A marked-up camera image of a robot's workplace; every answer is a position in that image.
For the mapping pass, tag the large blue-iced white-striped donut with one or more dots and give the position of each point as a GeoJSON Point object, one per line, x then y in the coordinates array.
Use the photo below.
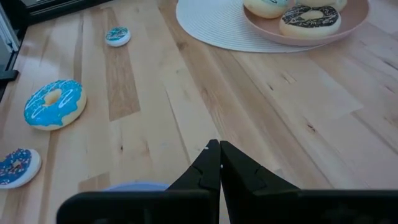
{"type": "Point", "coordinates": [53, 109]}

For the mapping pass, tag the black table-edge frame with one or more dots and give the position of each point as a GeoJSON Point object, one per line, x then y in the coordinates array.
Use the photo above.
{"type": "Point", "coordinates": [56, 11]}

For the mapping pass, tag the lilac round plate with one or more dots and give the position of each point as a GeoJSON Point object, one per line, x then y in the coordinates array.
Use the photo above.
{"type": "Point", "coordinates": [136, 186]}

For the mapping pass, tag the white round ribbed placemat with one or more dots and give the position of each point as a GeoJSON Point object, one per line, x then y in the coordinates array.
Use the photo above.
{"type": "Point", "coordinates": [214, 25]}

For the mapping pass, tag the pink round plate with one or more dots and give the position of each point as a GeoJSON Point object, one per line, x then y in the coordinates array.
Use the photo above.
{"type": "Point", "coordinates": [267, 32]}

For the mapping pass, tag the black-iced white-speckled donut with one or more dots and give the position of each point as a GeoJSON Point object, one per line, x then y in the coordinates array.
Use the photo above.
{"type": "Point", "coordinates": [292, 18]}

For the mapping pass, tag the small speckled blue-iced donut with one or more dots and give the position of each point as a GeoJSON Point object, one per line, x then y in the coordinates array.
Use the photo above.
{"type": "Point", "coordinates": [117, 36]}

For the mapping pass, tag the blue-iced rainbow sprinkle donut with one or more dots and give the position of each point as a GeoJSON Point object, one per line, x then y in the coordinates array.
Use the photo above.
{"type": "Point", "coordinates": [18, 169]}

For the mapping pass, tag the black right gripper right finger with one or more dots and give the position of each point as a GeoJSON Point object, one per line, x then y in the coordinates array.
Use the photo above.
{"type": "Point", "coordinates": [239, 177]}

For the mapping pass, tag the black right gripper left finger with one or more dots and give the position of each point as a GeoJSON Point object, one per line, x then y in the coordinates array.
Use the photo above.
{"type": "Point", "coordinates": [205, 174]}

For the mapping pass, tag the black camera stand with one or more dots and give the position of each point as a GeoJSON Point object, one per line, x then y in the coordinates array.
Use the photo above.
{"type": "Point", "coordinates": [7, 75]}

